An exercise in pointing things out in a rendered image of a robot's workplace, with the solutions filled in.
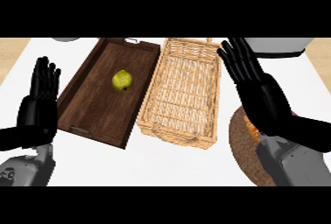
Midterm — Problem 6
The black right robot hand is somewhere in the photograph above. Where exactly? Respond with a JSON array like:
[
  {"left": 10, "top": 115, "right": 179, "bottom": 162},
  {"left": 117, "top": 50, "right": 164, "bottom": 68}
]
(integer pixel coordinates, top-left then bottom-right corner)
[{"left": 216, "top": 38, "right": 331, "bottom": 154}]

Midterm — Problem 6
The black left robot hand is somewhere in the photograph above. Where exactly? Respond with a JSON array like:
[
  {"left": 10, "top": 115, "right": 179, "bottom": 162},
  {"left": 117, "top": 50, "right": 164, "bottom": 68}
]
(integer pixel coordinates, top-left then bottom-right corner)
[{"left": 0, "top": 56, "right": 62, "bottom": 152}]

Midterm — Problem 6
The golden brown croissant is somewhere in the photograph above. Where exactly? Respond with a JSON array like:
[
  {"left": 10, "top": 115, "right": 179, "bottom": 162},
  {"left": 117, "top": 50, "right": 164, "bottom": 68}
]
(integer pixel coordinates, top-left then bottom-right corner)
[{"left": 242, "top": 115, "right": 263, "bottom": 144}]

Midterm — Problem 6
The round brown woven placemat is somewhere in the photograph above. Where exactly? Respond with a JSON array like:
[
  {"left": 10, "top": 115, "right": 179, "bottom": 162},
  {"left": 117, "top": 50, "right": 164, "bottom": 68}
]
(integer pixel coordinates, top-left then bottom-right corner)
[{"left": 228, "top": 105, "right": 276, "bottom": 187}]

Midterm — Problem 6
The pale wicker basket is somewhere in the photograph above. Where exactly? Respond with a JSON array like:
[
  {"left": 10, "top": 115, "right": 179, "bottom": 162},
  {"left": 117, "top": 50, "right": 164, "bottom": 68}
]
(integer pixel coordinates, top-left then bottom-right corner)
[{"left": 136, "top": 38, "right": 223, "bottom": 151}]

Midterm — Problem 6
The pale grey appliance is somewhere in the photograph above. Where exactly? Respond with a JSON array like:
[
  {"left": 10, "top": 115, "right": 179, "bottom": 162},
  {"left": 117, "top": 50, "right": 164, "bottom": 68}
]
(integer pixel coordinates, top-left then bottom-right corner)
[{"left": 242, "top": 38, "right": 316, "bottom": 58}]

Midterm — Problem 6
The dark brown wooden tray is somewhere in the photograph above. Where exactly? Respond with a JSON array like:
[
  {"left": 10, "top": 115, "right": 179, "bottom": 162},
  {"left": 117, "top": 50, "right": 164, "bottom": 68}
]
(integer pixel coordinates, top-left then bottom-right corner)
[{"left": 56, "top": 38, "right": 161, "bottom": 151}]

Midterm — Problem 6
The yellow-green lemon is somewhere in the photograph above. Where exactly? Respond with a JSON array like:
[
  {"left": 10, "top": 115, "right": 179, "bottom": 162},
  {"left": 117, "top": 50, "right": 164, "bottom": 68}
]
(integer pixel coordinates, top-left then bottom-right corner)
[{"left": 111, "top": 69, "right": 134, "bottom": 92}]

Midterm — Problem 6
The grey round object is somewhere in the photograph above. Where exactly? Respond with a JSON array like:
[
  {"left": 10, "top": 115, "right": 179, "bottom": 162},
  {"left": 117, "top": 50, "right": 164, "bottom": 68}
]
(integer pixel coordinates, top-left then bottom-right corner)
[{"left": 50, "top": 38, "right": 83, "bottom": 43}]

